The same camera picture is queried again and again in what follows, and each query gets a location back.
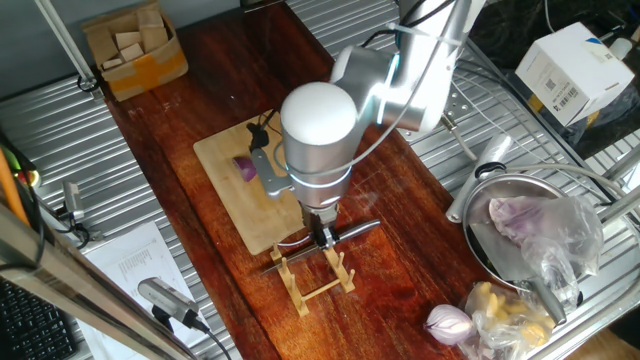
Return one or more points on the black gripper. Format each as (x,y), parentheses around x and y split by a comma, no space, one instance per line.
(321,222)

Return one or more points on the steel kitchen knife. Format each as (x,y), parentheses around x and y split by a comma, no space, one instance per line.
(357,230)

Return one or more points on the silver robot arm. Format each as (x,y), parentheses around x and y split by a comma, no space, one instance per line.
(320,130)

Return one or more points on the wooden peg rack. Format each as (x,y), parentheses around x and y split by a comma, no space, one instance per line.
(292,290)

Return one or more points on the dark red wooden plank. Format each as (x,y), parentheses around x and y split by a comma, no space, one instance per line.
(400,260)

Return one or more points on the bamboo cutting board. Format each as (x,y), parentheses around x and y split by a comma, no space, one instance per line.
(240,215)

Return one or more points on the purple onion wedge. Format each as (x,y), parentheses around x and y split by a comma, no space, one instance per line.
(245,169)

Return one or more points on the peeled onion half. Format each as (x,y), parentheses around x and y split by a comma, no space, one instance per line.
(450,325)

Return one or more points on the round metal bowl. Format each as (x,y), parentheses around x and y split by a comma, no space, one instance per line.
(500,185)

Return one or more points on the printed paper sheet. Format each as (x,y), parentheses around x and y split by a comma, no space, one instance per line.
(130,260)

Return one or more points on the clear bag with yellow pieces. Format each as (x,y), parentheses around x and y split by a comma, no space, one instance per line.
(510,320)

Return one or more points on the clear bag with purple onion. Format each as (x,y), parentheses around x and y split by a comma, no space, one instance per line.
(550,220)

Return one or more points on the cardboard box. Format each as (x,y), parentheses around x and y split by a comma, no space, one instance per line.
(145,70)

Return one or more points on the long aluminium bar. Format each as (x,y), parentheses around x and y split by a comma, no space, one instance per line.
(75,280)

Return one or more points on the light wooden block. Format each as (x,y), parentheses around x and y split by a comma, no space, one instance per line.
(152,37)
(132,52)
(112,64)
(128,40)

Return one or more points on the black plastic bag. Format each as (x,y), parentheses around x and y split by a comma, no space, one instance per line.
(505,30)

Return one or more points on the aluminium profile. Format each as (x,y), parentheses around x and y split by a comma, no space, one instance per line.
(620,205)
(622,162)

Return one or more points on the white carton box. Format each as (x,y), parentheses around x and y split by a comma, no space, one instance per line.
(575,70)

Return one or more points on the black keyboard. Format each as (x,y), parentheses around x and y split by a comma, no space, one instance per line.
(30,325)

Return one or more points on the orange stick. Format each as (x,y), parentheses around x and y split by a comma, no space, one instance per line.
(10,190)

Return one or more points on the thin metal pole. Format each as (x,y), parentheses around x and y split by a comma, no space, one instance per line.
(65,45)

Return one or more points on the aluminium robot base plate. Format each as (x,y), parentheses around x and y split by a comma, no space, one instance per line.
(457,107)

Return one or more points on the small silver camera on mount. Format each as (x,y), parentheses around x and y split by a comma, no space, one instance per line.
(73,200)

